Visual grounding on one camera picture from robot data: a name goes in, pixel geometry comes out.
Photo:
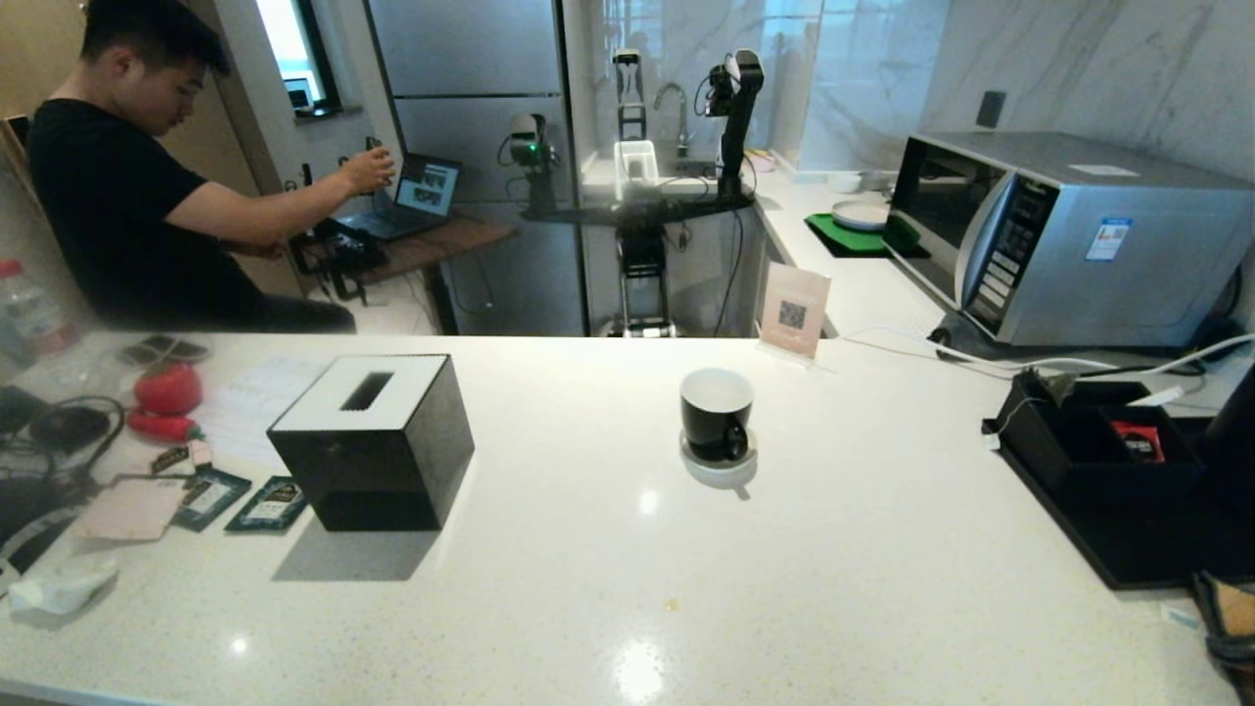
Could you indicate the black electric kettle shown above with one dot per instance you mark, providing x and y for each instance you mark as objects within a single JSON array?
[{"x": 1237, "y": 471}]

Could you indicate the black white jointed arm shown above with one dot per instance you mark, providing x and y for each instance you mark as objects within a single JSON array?
[{"x": 735, "y": 127}]

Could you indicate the teal tea bag packet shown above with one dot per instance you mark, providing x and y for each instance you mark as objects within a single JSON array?
[
  {"x": 270, "y": 503},
  {"x": 211, "y": 498}
]

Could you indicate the black mug white inside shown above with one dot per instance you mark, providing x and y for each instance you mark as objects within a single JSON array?
[{"x": 714, "y": 427}]

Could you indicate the white round coaster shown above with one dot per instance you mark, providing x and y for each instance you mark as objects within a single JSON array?
[{"x": 721, "y": 475}]

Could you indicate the pink QR code sign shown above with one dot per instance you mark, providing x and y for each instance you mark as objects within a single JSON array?
[{"x": 792, "y": 309}]

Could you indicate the wooden desk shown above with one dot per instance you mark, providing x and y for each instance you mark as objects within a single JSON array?
[{"x": 451, "y": 240}]

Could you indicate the chrome faucet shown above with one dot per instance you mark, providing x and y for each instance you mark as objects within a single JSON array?
[{"x": 677, "y": 98}]

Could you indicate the open laptop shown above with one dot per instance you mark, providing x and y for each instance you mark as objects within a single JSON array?
[{"x": 426, "y": 186}]

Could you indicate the white plate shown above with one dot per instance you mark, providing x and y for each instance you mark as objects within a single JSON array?
[{"x": 860, "y": 218}]

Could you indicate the small white bowl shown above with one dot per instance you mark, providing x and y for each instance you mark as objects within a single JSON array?
[{"x": 843, "y": 184}]

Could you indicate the black tissue box white lid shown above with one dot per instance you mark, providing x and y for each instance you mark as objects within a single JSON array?
[{"x": 373, "y": 461}]

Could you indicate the black teleoperation leader arms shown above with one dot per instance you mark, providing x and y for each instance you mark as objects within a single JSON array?
[{"x": 338, "y": 260}]

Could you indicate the silver refrigerator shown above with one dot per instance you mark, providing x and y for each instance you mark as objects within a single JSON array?
[{"x": 461, "y": 49}]

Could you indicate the printed white paper sheet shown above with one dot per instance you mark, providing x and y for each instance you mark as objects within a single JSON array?
[{"x": 260, "y": 402}]

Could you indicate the red strawberry toy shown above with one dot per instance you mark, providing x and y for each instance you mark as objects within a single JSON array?
[{"x": 169, "y": 390}]

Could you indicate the dark sectioned dish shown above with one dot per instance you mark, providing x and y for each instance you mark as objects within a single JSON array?
[{"x": 165, "y": 350}]

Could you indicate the black organizer box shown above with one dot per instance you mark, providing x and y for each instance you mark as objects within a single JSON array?
[{"x": 1079, "y": 461}]

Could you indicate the torn brown packet strip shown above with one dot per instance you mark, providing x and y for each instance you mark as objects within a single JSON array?
[{"x": 172, "y": 458}]

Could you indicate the red chili pepper toy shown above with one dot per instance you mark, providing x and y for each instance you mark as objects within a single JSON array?
[{"x": 162, "y": 426}]

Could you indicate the silver microwave oven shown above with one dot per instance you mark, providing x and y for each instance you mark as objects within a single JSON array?
[{"x": 1108, "y": 255}]

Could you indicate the red sachet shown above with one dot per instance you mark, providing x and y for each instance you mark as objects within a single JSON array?
[{"x": 1137, "y": 441}]

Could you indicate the pink torn packet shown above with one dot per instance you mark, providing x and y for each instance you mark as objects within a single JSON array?
[{"x": 132, "y": 510}]

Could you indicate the white plug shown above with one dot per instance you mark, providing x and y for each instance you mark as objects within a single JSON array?
[{"x": 1155, "y": 396}]

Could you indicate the person in black shirt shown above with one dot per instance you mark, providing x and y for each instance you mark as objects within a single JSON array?
[{"x": 108, "y": 196}]

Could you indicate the black serving tray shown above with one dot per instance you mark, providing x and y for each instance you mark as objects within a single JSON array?
[{"x": 1137, "y": 539}]

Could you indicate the black round device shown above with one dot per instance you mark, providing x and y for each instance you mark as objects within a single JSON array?
[{"x": 69, "y": 428}]

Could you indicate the clear water bottle red cap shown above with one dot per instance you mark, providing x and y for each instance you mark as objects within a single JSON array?
[{"x": 34, "y": 314}]

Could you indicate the small white sachet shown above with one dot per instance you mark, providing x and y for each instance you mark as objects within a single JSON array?
[{"x": 1177, "y": 616}]

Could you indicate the crumpled white tissue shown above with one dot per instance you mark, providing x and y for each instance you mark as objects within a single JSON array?
[{"x": 64, "y": 586}]

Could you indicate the orange cloth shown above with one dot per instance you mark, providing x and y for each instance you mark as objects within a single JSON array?
[{"x": 1230, "y": 618}]

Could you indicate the black wall socket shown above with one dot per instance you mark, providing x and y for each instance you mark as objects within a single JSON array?
[{"x": 988, "y": 112}]

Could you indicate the window dark frame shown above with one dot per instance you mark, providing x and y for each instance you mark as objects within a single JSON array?
[{"x": 284, "y": 39}]

